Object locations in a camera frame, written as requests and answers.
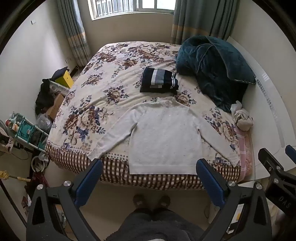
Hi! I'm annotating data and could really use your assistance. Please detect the person's left slipper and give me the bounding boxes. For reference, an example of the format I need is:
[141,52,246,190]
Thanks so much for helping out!
[133,194,153,210]

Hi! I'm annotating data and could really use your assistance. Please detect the white bed headboard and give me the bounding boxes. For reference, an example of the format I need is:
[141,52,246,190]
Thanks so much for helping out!
[226,37,296,182]

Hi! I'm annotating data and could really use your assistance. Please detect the black clothes pile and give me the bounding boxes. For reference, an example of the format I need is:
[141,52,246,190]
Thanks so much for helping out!
[35,79,57,115]

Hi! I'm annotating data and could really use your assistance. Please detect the barred window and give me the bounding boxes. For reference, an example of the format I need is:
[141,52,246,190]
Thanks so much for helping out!
[87,0,177,22]

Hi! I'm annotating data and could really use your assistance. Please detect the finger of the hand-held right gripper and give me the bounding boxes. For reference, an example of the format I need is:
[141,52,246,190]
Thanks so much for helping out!
[285,145,296,164]
[258,148,296,186]

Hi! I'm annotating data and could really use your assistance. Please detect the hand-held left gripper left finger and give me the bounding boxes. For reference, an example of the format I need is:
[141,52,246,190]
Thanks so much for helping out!
[26,159,103,241]

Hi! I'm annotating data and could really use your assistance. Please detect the person's slipper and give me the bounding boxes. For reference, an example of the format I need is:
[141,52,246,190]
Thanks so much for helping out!
[133,194,153,210]
[154,195,171,209]

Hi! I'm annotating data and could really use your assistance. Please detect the teal plush blanket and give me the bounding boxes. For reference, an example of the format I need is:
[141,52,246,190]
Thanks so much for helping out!
[176,35,257,114]

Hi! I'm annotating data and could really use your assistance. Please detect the teal storage rack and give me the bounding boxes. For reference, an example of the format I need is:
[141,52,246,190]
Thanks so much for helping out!
[9,112,49,153]

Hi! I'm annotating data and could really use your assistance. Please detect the clear plastic bag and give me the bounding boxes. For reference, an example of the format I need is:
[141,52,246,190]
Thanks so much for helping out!
[37,113,54,133]

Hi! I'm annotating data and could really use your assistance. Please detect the black cloth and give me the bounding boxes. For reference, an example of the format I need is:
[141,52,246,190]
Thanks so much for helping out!
[51,66,70,80]

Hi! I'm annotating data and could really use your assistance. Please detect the yellow box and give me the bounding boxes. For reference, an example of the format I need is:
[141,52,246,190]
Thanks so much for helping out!
[55,70,73,89]

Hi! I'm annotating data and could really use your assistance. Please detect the pink striped under sheet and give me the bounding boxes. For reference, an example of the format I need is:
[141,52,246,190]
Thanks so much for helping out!
[235,129,253,181]

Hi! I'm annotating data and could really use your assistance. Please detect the folded dark striped sweater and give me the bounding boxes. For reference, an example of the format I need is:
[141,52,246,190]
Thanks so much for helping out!
[140,67,179,95]

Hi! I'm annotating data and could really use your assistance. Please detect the person's right slipper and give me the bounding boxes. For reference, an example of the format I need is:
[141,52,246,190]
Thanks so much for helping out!
[154,195,171,209]

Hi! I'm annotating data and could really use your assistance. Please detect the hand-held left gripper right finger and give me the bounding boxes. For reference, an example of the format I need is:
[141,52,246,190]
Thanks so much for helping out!
[195,159,272,241]

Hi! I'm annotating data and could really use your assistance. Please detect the cardboard box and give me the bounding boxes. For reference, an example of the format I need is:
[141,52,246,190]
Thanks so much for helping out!
[46,93,65,120]

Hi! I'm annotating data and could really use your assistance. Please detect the blue-grey curtain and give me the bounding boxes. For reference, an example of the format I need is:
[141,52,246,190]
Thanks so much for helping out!
[170,0,238,45]
[57,0,91,68]

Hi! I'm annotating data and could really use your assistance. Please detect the yellow handled stick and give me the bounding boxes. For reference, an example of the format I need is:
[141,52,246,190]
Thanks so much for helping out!
[0,170,31,183]

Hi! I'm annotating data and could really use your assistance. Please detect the floral bed sheet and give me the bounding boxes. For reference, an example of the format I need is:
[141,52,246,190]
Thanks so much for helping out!
[45,41,245,190]

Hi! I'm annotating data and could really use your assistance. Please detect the beige cloth bundle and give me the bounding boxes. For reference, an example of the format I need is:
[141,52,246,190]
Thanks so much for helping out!
[231,101,254,132]

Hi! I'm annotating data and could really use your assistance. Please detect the white knit sweater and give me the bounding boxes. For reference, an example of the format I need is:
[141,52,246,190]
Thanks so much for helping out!
[88,97,241,175]

